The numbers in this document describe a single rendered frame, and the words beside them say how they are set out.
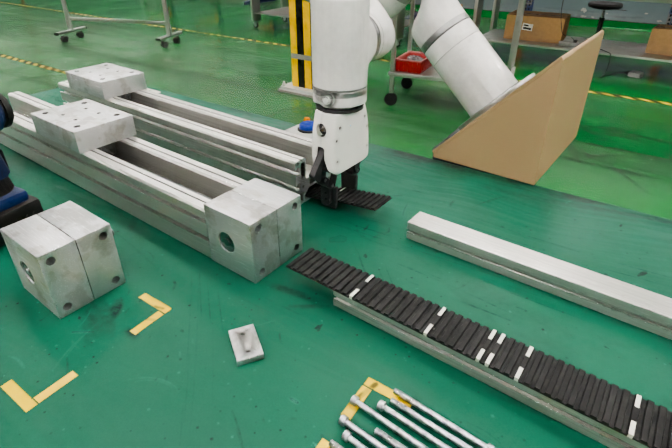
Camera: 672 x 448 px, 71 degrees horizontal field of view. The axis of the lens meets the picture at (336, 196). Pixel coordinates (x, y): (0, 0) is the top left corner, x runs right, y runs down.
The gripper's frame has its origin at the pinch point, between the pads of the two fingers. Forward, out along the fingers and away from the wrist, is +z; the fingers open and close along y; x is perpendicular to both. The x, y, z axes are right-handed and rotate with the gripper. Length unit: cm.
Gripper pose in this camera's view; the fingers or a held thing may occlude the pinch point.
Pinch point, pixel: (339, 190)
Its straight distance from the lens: 81.0
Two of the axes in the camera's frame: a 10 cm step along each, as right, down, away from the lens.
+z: 0.0, 8.7, 4.9
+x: -8.0, -2.9, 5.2
